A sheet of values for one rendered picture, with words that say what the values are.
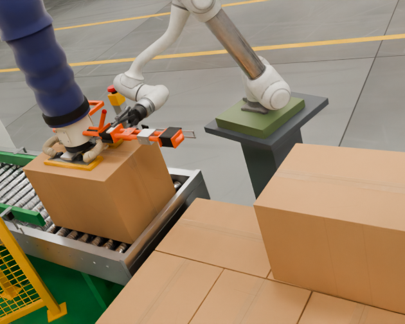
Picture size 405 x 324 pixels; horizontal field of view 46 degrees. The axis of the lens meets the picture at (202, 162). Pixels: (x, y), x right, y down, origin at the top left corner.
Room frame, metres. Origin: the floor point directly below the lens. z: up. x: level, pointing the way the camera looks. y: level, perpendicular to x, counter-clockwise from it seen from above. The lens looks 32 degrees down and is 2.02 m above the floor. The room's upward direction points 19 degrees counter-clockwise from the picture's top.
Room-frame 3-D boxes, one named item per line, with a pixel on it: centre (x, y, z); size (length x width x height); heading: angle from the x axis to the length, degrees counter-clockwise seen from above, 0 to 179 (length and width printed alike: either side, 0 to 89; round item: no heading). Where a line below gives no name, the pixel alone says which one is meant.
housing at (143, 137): (1.88, 0.19, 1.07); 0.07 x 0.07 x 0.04; 49
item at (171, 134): (1.78, 0.10, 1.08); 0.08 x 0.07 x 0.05; 49
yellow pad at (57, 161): (2.11, 0.61, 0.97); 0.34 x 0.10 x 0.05; 49
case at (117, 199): (2.18, 0.54, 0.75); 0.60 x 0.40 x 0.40; 49
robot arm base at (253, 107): (2.35, -0.41, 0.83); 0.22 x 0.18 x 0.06; 37
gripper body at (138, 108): (2.13, 0.24, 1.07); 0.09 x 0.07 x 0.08; 139
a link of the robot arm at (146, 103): (2.18, 0.19, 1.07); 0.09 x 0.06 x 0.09; 49
